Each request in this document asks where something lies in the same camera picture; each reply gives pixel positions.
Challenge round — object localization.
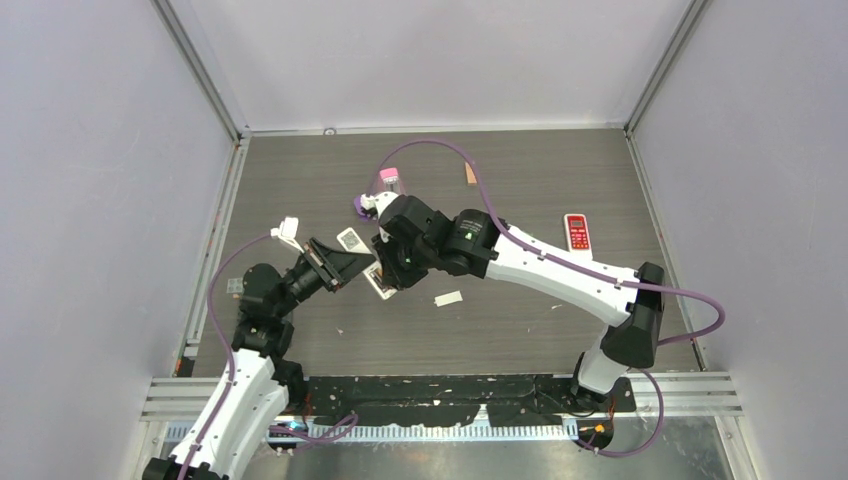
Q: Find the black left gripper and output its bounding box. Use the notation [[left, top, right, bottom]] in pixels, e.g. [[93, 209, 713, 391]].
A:
[[274, 238, 373, 318]]

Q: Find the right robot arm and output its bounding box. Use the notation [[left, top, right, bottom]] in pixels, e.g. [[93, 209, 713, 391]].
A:
[[359, 192, 665, 411]]

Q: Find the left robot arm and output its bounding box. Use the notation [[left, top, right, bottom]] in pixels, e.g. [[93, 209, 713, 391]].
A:
[[141, 238, 376, 479]]

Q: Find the purple round object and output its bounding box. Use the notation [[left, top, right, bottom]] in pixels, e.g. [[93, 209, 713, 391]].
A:
[[353, 197, 370, 221]]

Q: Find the pink metronome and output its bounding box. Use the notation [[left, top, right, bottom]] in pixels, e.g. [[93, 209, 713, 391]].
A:
[[376, 167, 406, 196]]

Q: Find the small wooden block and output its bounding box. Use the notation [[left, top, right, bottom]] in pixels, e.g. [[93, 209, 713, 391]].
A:
[[465, 163, 477, 186]]

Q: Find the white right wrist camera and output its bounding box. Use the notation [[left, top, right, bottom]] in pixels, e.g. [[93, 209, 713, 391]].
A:
[[359, 193, 399, 222]]

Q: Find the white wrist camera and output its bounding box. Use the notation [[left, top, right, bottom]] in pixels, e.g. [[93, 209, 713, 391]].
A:
[[270, 216, 304, 254], [359, 193, 399, 222]]

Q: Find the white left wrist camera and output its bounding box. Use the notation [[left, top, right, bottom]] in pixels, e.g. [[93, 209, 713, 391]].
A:
[[270, 216, 304, 254]]

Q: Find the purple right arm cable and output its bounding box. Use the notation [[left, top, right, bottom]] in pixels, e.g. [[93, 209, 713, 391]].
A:
[[377, 137, 727, 460]]

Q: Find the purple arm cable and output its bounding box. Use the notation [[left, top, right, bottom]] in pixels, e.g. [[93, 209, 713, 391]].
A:
[[175, 231, 362, 480], [377, 137, 727, 460]]

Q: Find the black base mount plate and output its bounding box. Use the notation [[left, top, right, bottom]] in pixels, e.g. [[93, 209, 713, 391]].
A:
[[286, 373, 636, 427]]

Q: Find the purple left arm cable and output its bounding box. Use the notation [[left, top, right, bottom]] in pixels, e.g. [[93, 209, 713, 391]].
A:
[[175, 231, 362, 480]]

